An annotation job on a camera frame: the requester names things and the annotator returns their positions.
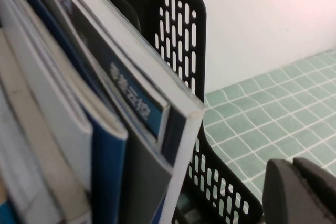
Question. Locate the grey spine book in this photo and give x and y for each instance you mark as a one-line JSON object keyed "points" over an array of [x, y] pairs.
{"points": [[39, 155]]}

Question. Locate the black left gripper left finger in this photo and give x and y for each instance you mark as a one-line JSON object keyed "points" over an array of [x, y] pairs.
{"points": [[283, 195]]}

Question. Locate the thin white-paged brochure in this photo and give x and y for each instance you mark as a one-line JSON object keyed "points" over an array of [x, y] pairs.
{"points": [[131, 98]]}

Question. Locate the thin navy cover brochure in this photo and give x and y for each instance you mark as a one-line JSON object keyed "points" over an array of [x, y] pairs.
{"points": [[107, 169]]}

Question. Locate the thin blue cover brochure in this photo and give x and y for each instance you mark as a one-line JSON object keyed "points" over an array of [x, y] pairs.
{"points": [[65, 108]]}

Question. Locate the black plastic book holder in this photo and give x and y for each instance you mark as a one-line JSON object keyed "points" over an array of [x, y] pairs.
{"points": [[199, 24]]}

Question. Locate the green checked tablecloth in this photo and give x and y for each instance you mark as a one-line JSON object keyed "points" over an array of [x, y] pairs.
{"points": [[262, 116]]}

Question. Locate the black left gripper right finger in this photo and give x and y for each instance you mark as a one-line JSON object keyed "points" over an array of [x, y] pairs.
{"points": [[325, 195]]}

